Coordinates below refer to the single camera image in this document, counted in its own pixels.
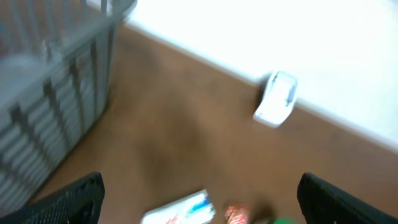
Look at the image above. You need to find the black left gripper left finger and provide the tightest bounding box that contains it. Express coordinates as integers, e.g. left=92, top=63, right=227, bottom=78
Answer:
left=1, top=172, right=105, bottom=224

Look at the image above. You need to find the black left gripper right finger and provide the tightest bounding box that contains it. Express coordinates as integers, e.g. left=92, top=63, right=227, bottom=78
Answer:
left=297, top=172, right=397, bottom=224

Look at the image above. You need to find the green lid white jar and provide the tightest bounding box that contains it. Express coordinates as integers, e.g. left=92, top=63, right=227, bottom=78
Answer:
left=271, top=217, right=297, bottom=224

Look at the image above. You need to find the orange Top chocolate bar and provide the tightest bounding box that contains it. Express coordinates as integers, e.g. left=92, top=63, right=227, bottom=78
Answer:
left=224, top=202, right=249, bottom=224

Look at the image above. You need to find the white blue Panadol box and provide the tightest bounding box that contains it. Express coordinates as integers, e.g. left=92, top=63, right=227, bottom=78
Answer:
left=140, top=189, right=216, bottom=224

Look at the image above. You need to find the grey plastic basket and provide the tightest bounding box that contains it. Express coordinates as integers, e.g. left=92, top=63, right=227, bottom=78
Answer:
left=1, top=0, right=136, bottom=215

